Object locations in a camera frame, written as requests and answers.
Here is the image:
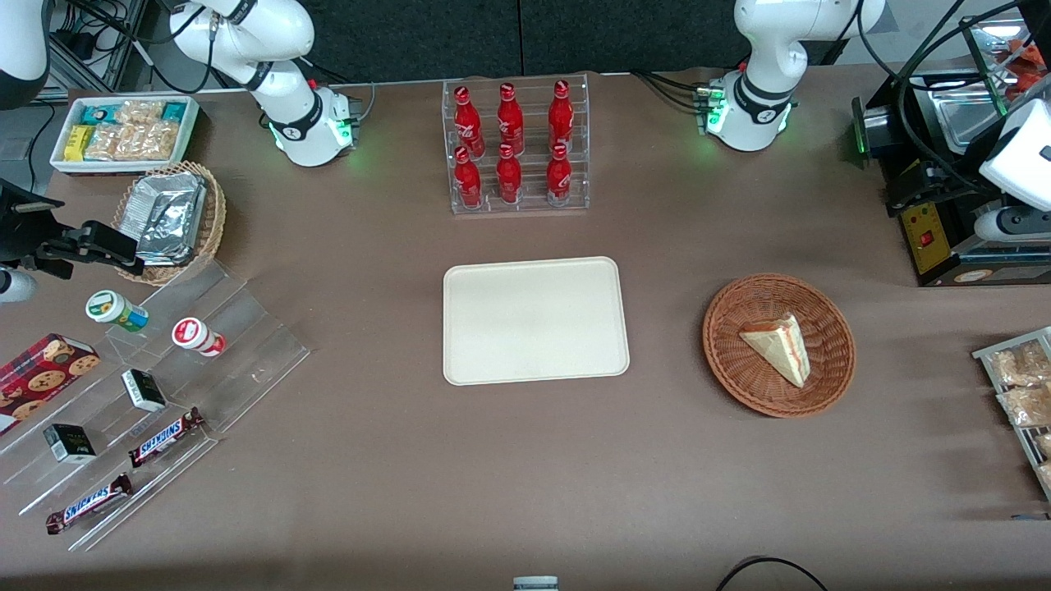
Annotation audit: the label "steel warmer pan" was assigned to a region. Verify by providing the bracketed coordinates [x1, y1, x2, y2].
[934, 87, 1004, 154]

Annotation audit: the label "black table cable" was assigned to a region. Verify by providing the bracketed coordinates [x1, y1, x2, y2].
[714, 557, 830, 591]

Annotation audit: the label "clear nut snack bag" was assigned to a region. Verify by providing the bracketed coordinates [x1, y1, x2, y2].
[86, 123, 124, 162]
[115, 99, 165, 129]
[115, 121, 178, 162]

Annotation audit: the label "tan wicker basket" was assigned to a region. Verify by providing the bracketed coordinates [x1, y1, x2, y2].
[111, 160, 227, 286]

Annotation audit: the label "clear acrylic stepped display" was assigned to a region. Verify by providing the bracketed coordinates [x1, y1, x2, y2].
[0, 259, 311, 552]

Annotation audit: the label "triangular sandwich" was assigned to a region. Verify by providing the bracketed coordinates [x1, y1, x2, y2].
[739, 312, 812, 389]

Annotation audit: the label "snickers chocolate bar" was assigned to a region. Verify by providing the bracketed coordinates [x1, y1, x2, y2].
[128, 407, 206, 469]
[45, 473, 134, 536]

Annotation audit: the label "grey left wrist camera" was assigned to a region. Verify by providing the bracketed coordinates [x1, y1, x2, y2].
[975, 205, 1051, 244]

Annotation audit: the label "brown round wicker basket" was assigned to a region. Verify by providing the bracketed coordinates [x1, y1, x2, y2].
[702, 273, 856, 419]

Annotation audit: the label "white rectangular snack bin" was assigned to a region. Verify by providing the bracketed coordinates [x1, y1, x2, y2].
[49, 94, 200, 177]

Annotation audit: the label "tray of packaged snacks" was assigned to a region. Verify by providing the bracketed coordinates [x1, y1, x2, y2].
[972, 327, 1051, 503]

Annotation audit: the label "black base cable bundle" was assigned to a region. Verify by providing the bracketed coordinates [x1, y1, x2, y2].
[631, 69, 709, 112]

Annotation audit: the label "black food warmer machine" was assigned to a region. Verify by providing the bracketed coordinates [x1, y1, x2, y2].
[850, 15, 1051, 288]

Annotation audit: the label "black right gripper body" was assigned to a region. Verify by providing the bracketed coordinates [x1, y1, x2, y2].
[0, 179, 67, 280]

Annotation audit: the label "cream plastic tray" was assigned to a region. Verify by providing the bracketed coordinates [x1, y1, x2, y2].
[443, 256, 631, 387]

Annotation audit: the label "aluminium frame rack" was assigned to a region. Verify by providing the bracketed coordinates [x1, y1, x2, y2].
[48, 0, 150, 93]

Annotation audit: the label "red plaid cookie box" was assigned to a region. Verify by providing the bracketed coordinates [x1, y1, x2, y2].
[0, 332, 101, 436]

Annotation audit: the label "red cola bottle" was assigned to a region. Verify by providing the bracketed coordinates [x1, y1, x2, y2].
[454, 85, 485, 157]
[498, 82, 525, 155]
[548, 80, 575, 153]
[546, 142, 573, 206]
[496, 144, 523, 204]
[454, 146, 483, 208]

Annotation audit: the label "red lid yogurt cup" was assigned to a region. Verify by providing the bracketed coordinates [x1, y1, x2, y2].
[172, 317, 227, 358]

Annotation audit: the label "red sausages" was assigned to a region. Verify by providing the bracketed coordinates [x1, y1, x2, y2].
[1006, 37, 1051, 93]

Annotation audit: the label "green lid yogurt cup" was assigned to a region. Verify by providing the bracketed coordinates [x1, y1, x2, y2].
[85, 290, 150, 333]

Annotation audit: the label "small black box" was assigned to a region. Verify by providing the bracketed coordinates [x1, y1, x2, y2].
[43, 424, 97, 465]
[122, 369, 168, 413]

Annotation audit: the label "clear acrylic bottle rack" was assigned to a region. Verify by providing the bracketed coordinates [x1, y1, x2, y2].
[442, 73, 590, 216]

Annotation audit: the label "silver foil pack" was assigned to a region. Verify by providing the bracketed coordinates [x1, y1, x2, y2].
[135, 238, 196, 266]
[131, 172, 207, 249]

